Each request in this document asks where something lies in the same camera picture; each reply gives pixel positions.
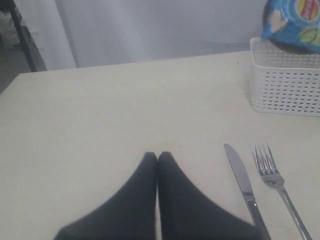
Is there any white perforated plastic basket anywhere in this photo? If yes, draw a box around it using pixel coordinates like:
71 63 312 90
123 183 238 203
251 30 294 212
249 37 320 117

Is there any grey backdrop curtain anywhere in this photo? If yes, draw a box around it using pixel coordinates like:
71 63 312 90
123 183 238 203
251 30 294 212
15 0 265 70

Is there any silver metal table knife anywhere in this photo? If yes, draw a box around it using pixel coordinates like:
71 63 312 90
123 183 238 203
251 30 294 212
223 143 271 240

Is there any blue chips snack bag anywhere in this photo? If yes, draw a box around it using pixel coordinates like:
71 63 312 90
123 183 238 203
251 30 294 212
261 0 320 54

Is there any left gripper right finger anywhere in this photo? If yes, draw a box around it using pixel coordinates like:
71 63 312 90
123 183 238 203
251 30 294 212
157 152 270 240

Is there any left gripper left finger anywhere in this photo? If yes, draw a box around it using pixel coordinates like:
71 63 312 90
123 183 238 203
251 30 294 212
55 152 158 240

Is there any black metal stand leg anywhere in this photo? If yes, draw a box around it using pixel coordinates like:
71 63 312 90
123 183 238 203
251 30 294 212
7 0 37 72

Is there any silver metal fork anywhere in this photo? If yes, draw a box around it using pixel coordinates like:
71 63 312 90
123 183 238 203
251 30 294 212
253 141 312 240

